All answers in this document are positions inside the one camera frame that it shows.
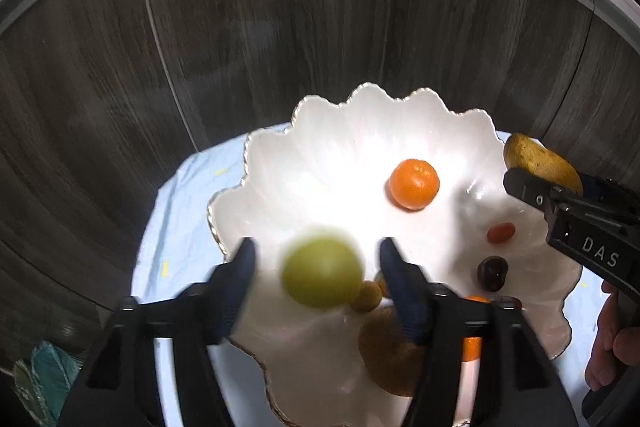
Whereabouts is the orange tangerine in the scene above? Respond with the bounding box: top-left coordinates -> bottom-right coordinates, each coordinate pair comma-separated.
460,294 -> 492,363
389,159 -> 441,212

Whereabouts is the red cherry tomato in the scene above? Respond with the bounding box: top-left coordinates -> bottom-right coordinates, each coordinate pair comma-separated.
487,223 -> 516,244

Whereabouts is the light blue patterned tablecloth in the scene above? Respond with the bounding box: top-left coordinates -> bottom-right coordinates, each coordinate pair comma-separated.
131,122 -> 603,427

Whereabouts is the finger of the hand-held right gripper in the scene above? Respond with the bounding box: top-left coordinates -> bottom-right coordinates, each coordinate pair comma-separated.
502,168 -> 626,229
580,174 -> 640,210

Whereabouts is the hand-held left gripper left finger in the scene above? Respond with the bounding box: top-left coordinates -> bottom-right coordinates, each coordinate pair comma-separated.
59,237 -> 257,427

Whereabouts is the yellow mango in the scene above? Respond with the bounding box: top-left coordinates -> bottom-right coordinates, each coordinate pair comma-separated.
504,133 -> 583,196

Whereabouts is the teal patterned cloth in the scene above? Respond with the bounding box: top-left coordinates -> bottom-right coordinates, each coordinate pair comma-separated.
12,339 -> 84,427

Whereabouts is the green apple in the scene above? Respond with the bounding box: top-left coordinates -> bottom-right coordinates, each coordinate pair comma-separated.
280,227 -> 365,309

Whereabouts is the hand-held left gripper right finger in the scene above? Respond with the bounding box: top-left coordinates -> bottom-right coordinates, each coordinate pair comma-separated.
377,237 -> 581,427

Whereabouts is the brown kiwi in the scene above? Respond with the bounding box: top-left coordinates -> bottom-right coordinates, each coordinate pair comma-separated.
359,306 -> 432,397

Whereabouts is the dark purple plum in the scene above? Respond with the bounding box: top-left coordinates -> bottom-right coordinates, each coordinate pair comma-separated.
476,256 -> 512,293

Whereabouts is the person's right hand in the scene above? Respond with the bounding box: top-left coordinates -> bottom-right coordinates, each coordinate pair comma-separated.
585,282 -> 635,394

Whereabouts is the white shell-shaped bowl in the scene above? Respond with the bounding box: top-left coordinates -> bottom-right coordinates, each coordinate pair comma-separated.
207,82 -> 583,427

